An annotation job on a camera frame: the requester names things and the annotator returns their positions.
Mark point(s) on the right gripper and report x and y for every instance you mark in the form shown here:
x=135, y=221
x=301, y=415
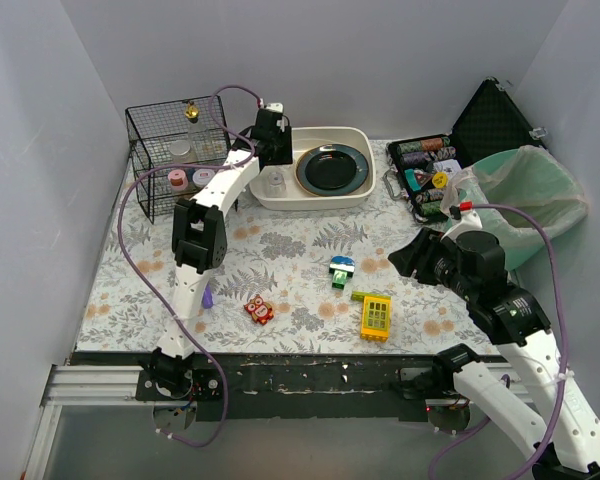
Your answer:
x=425, y=256

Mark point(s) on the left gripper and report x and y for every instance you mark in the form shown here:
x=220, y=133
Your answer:
x=276, y=151

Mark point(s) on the black small plate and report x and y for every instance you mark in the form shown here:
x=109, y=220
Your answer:
x=328, y=171

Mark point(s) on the glass bottle gold stopper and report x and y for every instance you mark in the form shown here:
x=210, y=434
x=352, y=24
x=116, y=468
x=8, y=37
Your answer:
x=195, y=126

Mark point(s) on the brown spice jar white lid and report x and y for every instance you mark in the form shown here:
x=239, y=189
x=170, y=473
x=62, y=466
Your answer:
x=201, y=177

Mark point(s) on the blue ceramic plate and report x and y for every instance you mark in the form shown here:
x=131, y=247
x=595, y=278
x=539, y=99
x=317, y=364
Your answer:
x=362, y=172

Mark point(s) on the silver lid spice jar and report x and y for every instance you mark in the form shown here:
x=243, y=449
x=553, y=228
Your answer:
x=183, y=153

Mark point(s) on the pink lid spice jar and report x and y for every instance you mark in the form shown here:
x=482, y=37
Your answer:
x=178, y=180

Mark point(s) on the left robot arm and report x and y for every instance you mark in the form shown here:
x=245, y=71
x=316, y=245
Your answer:
x=199, y=240

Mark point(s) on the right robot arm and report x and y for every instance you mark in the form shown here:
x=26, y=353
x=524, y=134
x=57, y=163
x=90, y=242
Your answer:
x=558, y=432

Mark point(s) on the yellow window toy block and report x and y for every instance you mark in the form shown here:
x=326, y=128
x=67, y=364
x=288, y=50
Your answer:
x=376, y=316

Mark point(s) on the white rectangular basin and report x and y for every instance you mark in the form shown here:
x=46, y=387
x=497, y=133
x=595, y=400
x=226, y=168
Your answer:
x=303, y=140

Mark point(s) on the green blue toy block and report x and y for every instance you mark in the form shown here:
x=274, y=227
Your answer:
x=341, y=268

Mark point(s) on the black poker chip case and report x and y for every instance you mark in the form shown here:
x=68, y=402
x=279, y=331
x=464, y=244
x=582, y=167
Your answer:
x=490, y=123

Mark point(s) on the clear bin liner bag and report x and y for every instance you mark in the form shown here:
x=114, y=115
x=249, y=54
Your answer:
x=530, y=195

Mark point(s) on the green trash bin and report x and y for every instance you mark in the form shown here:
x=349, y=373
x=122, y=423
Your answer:
x=525, y=235

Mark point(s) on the red owl toy block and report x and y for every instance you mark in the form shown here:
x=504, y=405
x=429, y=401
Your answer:
x=259, y=310

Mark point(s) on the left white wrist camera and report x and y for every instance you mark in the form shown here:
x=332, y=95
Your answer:
x=271, y=117

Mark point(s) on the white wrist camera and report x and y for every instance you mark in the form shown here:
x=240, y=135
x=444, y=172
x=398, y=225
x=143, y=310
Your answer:
x=465, y=218
x=271, y=117

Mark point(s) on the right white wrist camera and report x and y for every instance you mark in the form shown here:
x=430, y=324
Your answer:
x=465, y=218

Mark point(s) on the black wire rack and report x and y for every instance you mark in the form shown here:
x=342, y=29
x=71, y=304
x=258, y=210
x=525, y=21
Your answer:
x=181, y=131

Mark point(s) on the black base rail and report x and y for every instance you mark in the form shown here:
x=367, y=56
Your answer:
x=287, y=386

